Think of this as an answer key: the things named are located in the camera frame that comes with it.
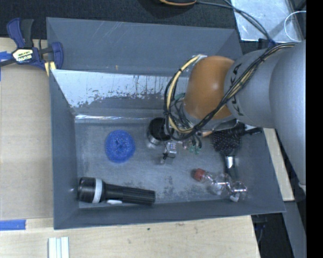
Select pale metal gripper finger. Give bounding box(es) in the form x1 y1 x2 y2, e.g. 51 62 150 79
159 149 170 165
167 141 179 159

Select pale wood board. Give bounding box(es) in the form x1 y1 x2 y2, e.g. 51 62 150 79
0 68 55 221

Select grey metal bin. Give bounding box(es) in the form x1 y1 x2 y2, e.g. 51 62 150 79
45 17 287 230

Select clear bottle with red cap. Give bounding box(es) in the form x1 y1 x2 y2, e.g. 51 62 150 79
191 168 249 203

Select blue round scrubber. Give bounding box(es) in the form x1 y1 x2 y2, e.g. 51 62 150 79
104 129 137 164

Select black flashlight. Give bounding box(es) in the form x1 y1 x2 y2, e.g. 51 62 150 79
76 176 156 206

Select black and silver cylinder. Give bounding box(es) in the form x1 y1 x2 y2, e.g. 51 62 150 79
146 117 172 148

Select black hairbrush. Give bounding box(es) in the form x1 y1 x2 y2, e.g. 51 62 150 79
210 130 242 181

